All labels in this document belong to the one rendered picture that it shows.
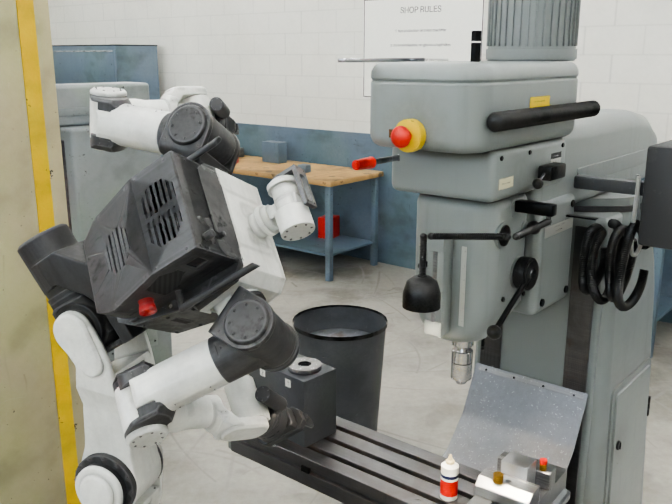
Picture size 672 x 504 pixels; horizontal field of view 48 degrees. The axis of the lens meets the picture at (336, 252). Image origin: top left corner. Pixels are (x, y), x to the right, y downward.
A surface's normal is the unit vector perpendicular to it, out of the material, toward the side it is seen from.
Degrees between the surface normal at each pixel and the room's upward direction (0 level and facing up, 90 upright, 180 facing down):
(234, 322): 51
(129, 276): 75
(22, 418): 90
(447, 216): 90
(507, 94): 90
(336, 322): 86
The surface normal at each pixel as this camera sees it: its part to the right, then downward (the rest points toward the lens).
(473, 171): -0.64, 0.19
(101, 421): -0.29, 0.24
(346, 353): 0.10, 0.31
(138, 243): -0.70, -0.08
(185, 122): -0.30, -0.24
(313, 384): 0.72, 0.18
